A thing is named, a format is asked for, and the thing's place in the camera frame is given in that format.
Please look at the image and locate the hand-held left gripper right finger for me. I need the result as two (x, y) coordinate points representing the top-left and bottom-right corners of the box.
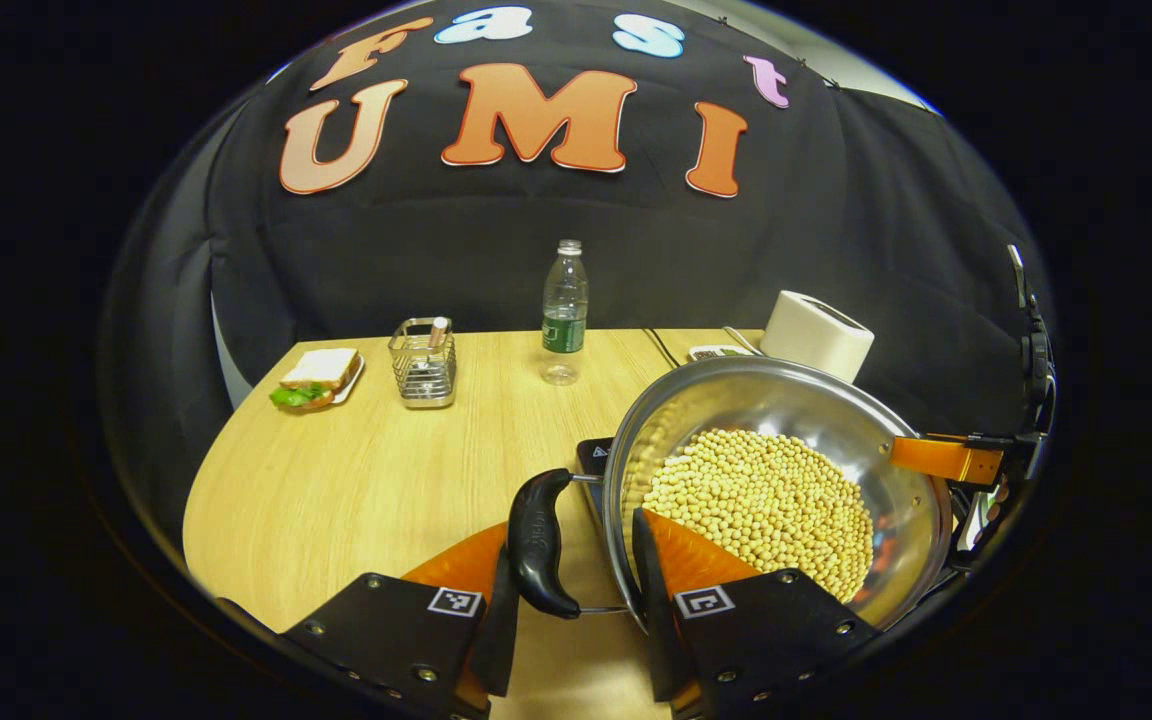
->
(631, 507), (882, 720)

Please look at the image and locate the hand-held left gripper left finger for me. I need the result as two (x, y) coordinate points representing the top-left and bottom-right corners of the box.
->
(281, 520), (522, 720)

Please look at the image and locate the black induction cooktop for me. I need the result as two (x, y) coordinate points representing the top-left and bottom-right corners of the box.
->
(576, 437), (619, 521)

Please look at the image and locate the steel pot with black handles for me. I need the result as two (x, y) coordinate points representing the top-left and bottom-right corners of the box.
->
(507, 355), (955, 633)

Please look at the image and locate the pile of soybeans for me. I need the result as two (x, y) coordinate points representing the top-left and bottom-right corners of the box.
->
(642, 428), (875, 603)

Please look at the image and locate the white toaster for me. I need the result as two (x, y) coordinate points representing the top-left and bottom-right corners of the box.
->
(760, 290), (876, 384)

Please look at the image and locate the small white plate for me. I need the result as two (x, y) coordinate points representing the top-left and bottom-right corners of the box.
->
(276, 352), (367, 407)

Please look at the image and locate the sandwich with lettuce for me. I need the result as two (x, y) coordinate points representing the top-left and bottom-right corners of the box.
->
(270, 348), (362, 411)

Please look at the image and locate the clear plastic water bottle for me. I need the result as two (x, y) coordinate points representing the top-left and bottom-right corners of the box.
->
(540, 239), (590, 387)

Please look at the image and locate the black backdrop cloth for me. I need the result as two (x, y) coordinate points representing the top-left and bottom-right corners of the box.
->
(96, 0), (1052, 561)

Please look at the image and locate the black power cable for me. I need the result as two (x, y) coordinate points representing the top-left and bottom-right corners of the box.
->
(642, 327), (682, 369)

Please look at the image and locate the wire mesh holder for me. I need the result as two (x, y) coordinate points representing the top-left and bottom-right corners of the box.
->
(388, 317), (458, 409)

